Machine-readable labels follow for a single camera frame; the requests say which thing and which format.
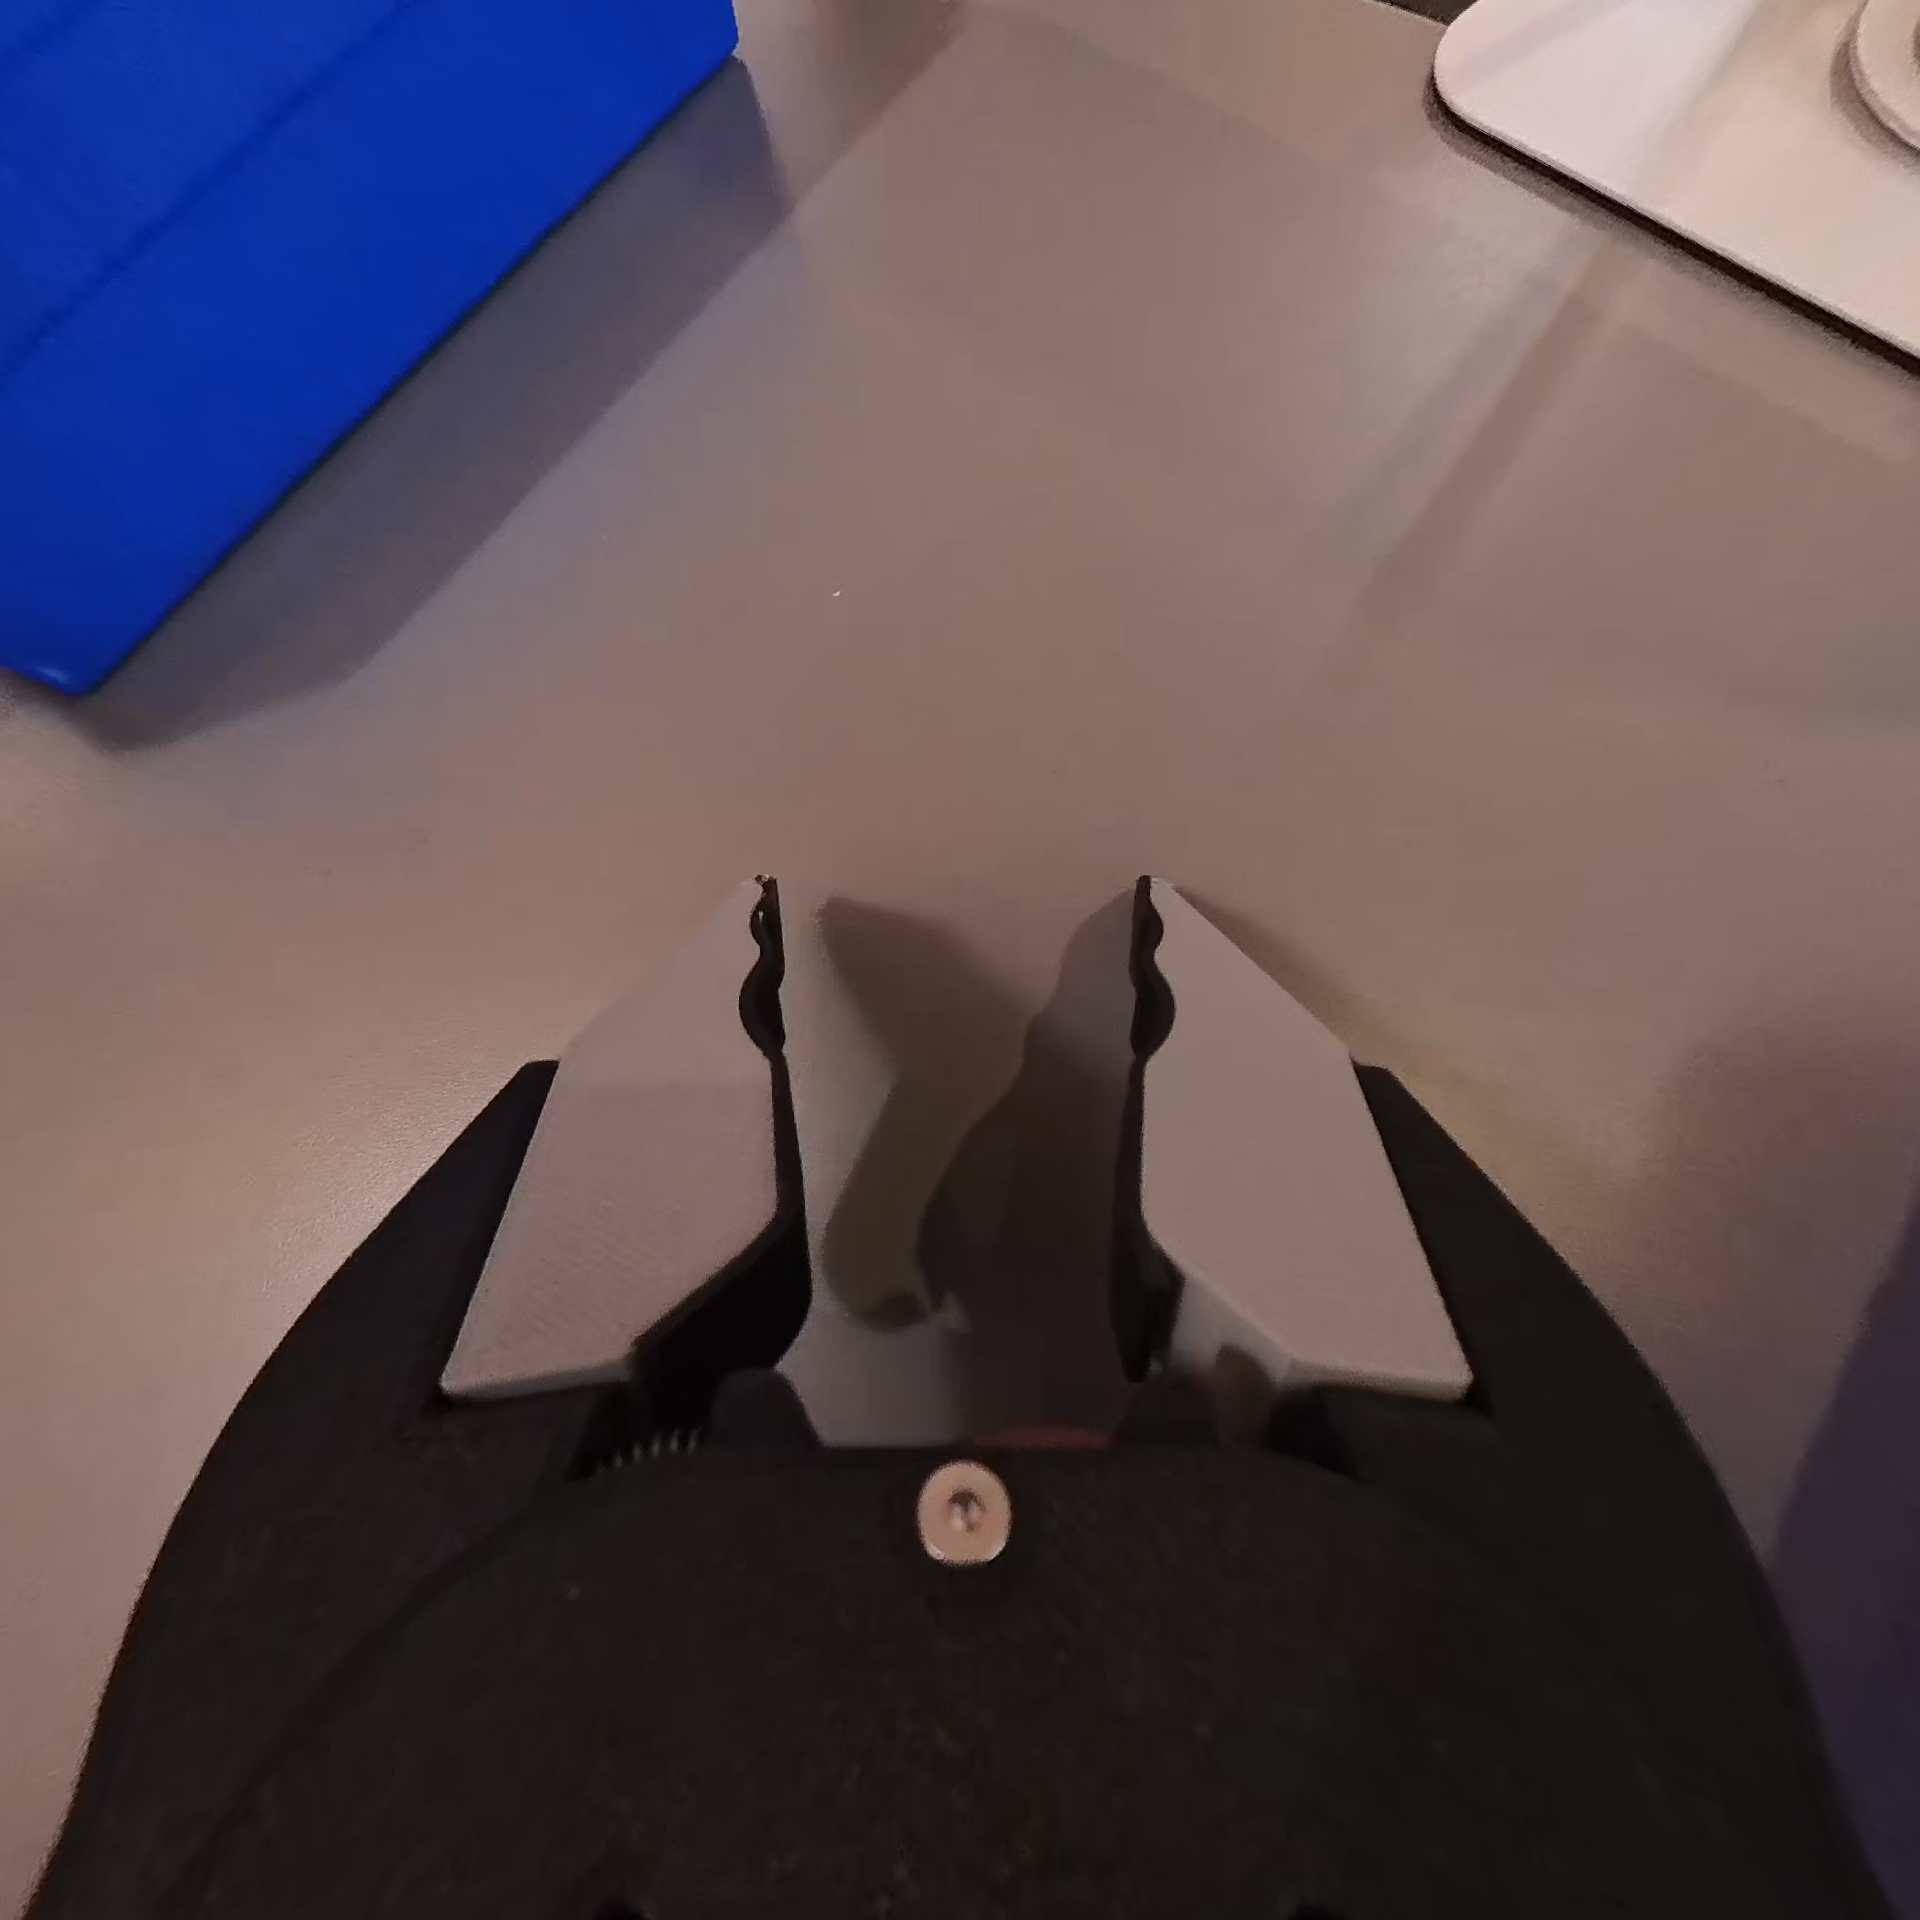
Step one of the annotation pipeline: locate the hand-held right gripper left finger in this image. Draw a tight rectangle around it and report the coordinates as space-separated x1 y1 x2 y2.
436 875 817 1402

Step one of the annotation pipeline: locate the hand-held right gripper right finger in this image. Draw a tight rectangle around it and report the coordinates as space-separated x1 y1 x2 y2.
1106 875 1474 1398

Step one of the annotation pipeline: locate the blue plastic bin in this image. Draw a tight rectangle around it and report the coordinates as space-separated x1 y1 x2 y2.
0 0 740 695

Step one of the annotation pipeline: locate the white stand base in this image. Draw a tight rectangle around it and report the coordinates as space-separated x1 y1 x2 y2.
1433 0 1920 365

